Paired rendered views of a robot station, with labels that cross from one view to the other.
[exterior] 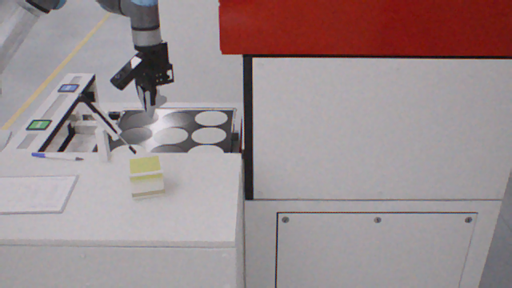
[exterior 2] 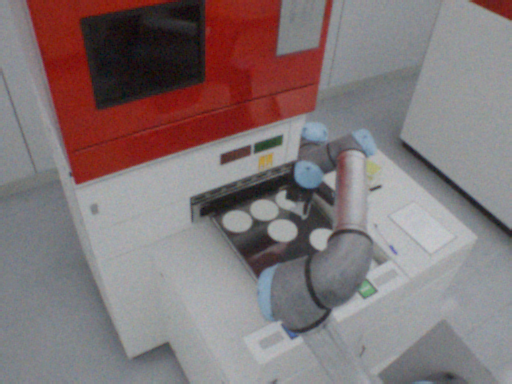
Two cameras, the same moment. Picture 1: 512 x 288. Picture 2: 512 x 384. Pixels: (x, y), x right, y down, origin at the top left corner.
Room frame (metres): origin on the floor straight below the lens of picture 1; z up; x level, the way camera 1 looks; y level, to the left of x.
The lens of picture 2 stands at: (2.05, 1.06, 2.08)
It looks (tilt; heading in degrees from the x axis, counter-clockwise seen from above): 44 degrees down; 234
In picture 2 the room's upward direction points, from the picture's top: 6 degrees clockwise
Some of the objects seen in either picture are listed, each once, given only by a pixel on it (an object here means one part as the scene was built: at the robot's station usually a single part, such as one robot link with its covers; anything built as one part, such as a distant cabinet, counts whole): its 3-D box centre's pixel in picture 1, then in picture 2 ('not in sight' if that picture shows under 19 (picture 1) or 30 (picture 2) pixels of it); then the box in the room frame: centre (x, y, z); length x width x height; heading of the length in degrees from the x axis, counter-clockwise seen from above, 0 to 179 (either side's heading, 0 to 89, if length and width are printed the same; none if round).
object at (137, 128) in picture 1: (172, 136); (280, 230); (1.38, 0.26, 0.90); 0.34 x 0.34 x 0.01; 0
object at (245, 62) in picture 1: (250, 73); (200, 182); (1.57, 0.03, 1.02); 0.82 x 0.03 x 0.40; 0
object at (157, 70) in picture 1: (151, 64); (303, 183); (1.35, 0.29, 1.13); 0.09 x 0.08 x 0.12; 132
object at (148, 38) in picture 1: (146, 35); not in sight; (1.35, 0.30, 1.21); 0.08 x 0.08 x 0.05
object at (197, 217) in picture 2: (243, 134); (246, 194); (1.39, 0.05, 0.89); 0.44 x 0.02 x 0.10; 0
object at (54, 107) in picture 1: (58, 127); (328, 319); (1.45, 0.62, 0.89); 0.55 x 0.09 x 0.14; 0
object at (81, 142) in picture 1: (83, 147); not in sight; (1.36, 0.52, 0.87); 0.36 x 0.08 x 0.03; 0
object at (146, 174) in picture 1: (146, 177); (368, 173); (1.00, 0.25, 1.00); 0.07 x 0.07 x 0.07; 15
